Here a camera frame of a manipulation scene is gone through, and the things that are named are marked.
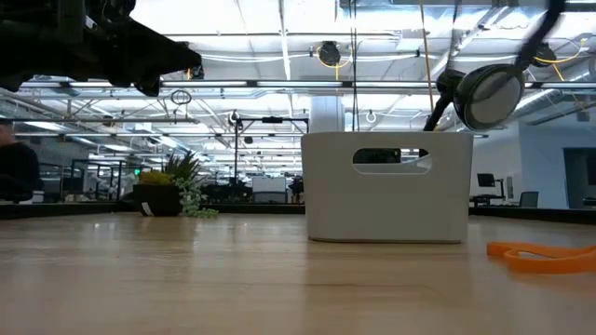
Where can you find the black background station frame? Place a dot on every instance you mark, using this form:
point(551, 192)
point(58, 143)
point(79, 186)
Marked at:
point(236, 153)

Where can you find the white plastic bin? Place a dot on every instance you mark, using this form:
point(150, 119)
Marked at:
point(386, 205)

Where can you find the white panel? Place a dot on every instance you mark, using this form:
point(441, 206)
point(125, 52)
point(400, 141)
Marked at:
point(269, 188)

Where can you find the potted succulent plant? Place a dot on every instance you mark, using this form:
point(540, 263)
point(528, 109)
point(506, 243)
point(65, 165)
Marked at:
point(156, 200)

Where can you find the black computer monitor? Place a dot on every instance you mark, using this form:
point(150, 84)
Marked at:
point(486, 180)

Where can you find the person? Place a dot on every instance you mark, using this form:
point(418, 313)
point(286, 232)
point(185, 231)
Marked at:
point(18, 172)

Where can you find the orange rubber band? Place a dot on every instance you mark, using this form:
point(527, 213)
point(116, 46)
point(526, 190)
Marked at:
point(535, 267)

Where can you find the grey office chair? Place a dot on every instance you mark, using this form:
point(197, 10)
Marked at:
point(529, 199)

